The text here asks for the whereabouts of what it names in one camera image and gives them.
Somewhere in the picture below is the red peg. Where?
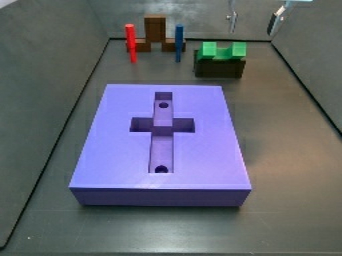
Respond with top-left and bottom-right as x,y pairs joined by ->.
125,24 -> 137,63

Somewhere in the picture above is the brown T-shaped block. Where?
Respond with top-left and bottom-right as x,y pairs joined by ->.
134,14 -> 185,52

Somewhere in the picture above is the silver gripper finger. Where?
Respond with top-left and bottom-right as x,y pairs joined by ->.
225,0 -> 237,33
267,1 -> 292,36

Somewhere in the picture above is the black fixture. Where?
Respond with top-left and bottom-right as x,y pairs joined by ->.
193,59 -> 245,79

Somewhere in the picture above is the blue peg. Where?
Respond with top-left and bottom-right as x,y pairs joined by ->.
174,24 -> 184,63

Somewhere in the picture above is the purple board with cross slot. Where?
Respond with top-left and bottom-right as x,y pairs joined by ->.
69,84 -> 251,207

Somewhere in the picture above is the green U-shaped block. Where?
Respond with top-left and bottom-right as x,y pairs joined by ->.
196,42 -> 247,60

